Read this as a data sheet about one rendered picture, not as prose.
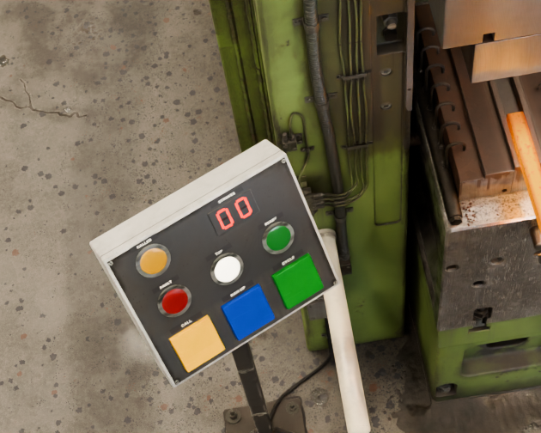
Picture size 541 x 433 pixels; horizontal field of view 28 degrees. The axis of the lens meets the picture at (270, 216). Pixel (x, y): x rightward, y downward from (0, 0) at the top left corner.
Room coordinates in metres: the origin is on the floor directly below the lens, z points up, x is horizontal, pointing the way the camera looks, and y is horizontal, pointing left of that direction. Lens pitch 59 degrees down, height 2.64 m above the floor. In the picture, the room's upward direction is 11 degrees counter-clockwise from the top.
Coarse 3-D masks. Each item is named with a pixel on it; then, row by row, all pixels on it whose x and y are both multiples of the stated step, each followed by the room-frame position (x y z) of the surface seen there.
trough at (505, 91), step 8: (496, 80) 1.18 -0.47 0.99; (504, 80) 1.18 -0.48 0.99; (512, 80) 1.17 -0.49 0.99; (504, 88) 1.16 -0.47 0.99; (512, 88) 1.15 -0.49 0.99; (504, 96) 1.14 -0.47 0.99; (512, 96) 1.14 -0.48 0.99; (504, 104) 1.12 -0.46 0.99; (512, 104) 1.12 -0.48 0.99; (520, 104) 1.11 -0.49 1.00; (504, 112) 1.11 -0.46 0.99; (512, 112) 1.10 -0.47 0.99; (528, 128) 1.05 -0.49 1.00; (536, 152) 1.00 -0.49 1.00
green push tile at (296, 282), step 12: (300, 264) 0.85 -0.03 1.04; (312, 264) 0.85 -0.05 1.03; (276, 276) 0.83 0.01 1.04; (288, 276) 0.83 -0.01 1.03; (300, 276) 0.83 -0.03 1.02; (312, 276) 0.84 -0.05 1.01; (288, 288) 0.82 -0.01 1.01; (300, 288) 0.82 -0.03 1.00; (312, 288) 0.82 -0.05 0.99; (288, 300) 0.81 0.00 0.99; (300, 300) 0.81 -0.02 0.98
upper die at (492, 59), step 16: (464, 48) 1.03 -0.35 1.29; (480, 48) 0.98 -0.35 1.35; (496, 48) 0.98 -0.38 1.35; (512, 48) 0.98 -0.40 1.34; (528, 48) 0.98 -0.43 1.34; (480, 64) 0.98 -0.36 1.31; (496, 64) 0.98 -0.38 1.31; (512, 64) 0.98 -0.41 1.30; (528, 64) 0.98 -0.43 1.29; (480, 80) 0.98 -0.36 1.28
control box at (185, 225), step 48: (192, 192) 0.94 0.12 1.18; (240, 192) 0.92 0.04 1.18; (288, 192) 0.92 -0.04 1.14; (96, 240) 0.89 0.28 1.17; (144, 240) 0.86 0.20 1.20; (192, 240) 0.86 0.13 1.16; (240, 240) 0.87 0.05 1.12; (144, 288) 0.81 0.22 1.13; (192, 288) 0.81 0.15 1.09; (240, 288) 0.82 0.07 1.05; (144, 336) 0.76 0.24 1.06
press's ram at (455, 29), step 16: (432, 0) 1.05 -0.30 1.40; (448, 0) 0.98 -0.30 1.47; (464, 0) 0.98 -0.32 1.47; (480, 0) 0.98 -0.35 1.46; (496, 0) 0.98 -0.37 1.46; (512, 0) 0.98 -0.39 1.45; (528, 0) 0.98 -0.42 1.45; (448, 16) 0.98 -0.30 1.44; (464, 16) 0.98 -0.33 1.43; (480, 16) 0.98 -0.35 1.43; (496, 16) 0.98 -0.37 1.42; (512, 16) 0.98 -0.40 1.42; (528, 16) 0.98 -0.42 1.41; (448, 32) 0.98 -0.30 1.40; (464, 32) 0.98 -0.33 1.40; (480, 32) 0.98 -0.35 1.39; (496, 32) 0.98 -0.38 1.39; (512, 32) 0.98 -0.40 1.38; (528, 32) 0.98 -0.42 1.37
